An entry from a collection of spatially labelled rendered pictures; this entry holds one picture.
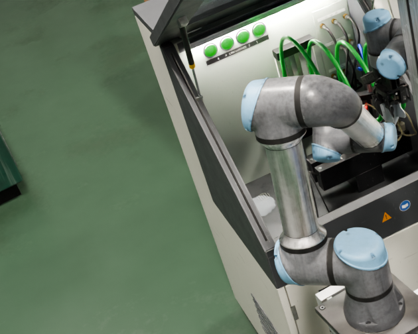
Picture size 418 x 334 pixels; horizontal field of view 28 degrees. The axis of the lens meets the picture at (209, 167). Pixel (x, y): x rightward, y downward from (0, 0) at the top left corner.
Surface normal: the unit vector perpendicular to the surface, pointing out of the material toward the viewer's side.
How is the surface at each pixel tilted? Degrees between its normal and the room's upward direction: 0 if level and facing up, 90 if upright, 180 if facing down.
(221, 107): 90
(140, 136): 0
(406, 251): 90
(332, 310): 0
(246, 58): 90
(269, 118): 82
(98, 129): 0
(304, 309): 90
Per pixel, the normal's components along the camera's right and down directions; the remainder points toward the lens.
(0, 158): 0.42, 0.40
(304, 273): -0.34, 0.47
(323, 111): 0.15, 0.44
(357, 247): -0.15, -0.80
